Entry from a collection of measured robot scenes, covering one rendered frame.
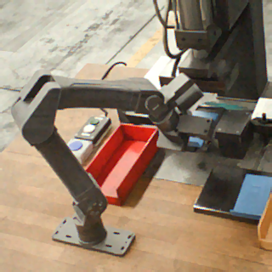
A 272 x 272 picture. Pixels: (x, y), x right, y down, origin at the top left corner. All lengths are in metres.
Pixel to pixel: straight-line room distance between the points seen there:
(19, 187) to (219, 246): 0.59
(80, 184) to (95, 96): 0.21
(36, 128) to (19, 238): 0.42
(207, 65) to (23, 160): 0.63
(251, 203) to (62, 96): 0.53
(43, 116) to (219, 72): 0.50
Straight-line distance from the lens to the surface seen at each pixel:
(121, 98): 1.24
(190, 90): 1.32
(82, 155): 1.68
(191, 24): 1.41
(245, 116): 1.60
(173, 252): 1.39
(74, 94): 1.20
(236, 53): 1.72
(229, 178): 1.51
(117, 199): 1.51
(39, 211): 1.59
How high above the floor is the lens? 1.93
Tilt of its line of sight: 34 degrees down
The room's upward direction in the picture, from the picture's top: 11 degrees counter-clockwise
